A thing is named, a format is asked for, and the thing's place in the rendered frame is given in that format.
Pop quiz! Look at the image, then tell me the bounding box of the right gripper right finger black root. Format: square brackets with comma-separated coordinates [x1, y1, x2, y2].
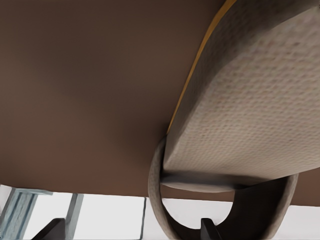
[200, 217, 227, 240]

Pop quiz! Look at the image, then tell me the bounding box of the right gripper left finger black root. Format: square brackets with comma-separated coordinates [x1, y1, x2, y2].
[31, 217, 67, 240]

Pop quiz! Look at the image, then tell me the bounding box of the grey-beige sandal with heel strap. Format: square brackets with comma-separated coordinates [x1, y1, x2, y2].
[147, 0, 320, 240]

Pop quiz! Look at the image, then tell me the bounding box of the silver frame post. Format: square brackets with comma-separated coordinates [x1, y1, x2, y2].
[64, 193, 85, 240]
[0, 187, 54, 240]

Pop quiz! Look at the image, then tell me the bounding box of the thin black cable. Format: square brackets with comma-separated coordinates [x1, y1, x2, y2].
[140, 197, 148, 240]

